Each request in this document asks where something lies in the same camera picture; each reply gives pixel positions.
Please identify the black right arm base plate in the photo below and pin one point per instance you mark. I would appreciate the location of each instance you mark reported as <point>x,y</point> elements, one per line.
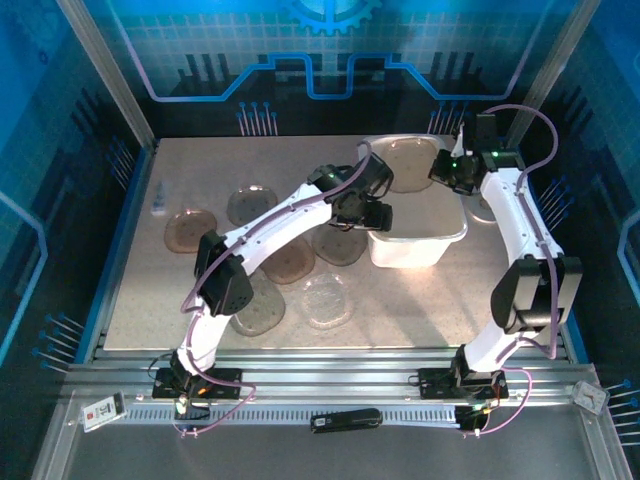
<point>432,382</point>

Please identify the black flat device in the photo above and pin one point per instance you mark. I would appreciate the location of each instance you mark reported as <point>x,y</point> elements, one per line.
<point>345,420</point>

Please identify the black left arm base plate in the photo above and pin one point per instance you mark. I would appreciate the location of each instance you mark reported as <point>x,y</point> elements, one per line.
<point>230,375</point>

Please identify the aluminium mounting rail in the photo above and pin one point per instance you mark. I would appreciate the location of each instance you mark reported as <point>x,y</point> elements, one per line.
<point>325,380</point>

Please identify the black controller box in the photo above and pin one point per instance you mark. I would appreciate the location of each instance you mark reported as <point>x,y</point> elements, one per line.
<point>470,417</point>
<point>192,413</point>

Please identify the black right controller box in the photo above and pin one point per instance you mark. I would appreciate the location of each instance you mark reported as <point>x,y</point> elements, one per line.
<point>470,417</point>

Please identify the black left controller box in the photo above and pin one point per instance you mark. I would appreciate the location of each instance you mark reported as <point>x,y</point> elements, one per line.
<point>192,413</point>

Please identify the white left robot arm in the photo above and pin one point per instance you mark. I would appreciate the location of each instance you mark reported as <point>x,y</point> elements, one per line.
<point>280,220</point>

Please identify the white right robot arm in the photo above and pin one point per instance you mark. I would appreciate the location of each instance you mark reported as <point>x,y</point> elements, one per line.
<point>510,215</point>

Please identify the small white plastic tube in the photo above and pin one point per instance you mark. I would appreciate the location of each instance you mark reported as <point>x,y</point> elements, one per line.
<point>159,202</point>

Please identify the aluminium frame post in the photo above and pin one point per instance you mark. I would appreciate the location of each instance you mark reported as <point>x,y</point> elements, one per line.
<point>543,75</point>
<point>111,75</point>

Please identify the clear plastic plate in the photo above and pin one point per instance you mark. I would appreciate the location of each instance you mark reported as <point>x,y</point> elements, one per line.
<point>325,300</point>

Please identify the white label card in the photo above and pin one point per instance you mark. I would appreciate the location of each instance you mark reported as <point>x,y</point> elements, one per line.
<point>102,411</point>

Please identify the smoky translucent plastic plate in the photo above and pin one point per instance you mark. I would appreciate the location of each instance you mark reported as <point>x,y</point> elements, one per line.
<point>340,247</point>
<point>292,265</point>
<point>250,207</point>
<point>262,310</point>
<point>187,232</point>
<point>400,165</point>

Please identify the white plastic bin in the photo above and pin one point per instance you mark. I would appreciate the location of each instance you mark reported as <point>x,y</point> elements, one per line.
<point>425,240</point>

